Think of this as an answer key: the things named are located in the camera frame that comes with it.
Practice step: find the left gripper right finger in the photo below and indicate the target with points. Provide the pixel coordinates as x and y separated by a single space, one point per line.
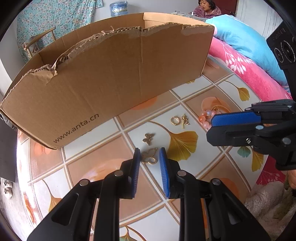
164 171

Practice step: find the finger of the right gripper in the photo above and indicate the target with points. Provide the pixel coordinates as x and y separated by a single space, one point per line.
233 135
239 118

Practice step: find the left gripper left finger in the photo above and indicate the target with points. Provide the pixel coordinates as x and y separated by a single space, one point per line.
135 170

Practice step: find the gold butterfly outline pendant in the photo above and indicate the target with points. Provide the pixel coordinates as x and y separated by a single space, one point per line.
148 157

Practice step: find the right hand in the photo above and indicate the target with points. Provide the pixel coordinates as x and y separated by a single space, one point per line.
291 176

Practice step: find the small gold butterfly charm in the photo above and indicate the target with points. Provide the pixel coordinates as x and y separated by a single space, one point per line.
148 138

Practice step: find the pink floral quilt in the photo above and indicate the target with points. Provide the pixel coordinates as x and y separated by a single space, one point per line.
257 79

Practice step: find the gold leaf charm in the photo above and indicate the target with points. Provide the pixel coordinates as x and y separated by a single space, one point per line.
185 121

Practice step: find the blue pillow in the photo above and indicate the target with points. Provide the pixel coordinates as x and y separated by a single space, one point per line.
248 42

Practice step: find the brown cardboard box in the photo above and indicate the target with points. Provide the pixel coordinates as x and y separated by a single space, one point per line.
101 70

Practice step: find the seated woman in purple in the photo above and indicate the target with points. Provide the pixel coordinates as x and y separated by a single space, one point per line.
206 9

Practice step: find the white shoes pair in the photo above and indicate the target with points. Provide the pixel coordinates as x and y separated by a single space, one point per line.
8 188

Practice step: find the dark grey cabinet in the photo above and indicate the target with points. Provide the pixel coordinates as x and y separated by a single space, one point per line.
8 147

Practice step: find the wooden chair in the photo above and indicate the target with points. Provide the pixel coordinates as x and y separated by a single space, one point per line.
31 46

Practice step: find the floral blue wall cloth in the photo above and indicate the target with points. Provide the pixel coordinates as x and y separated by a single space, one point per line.
64 16

